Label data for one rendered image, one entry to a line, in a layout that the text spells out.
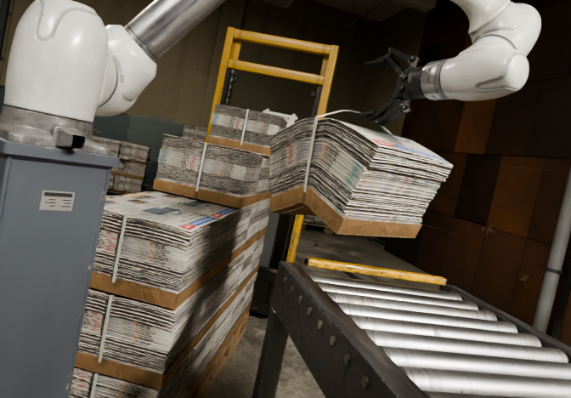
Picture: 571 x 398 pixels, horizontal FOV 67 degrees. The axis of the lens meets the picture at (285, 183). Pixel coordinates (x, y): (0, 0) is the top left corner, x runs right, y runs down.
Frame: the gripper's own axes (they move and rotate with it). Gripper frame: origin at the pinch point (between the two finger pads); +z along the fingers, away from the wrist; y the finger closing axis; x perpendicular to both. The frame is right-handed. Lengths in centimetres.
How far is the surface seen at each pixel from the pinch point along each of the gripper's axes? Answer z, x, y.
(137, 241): 33, -43, 52
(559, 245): 75, 332, 33
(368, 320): -30, -18, 53
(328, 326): -29, -27, 54
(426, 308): -26, 6, 52
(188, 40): 676, 195, -210
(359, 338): -37, -27, 53
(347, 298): -19, -13, 52
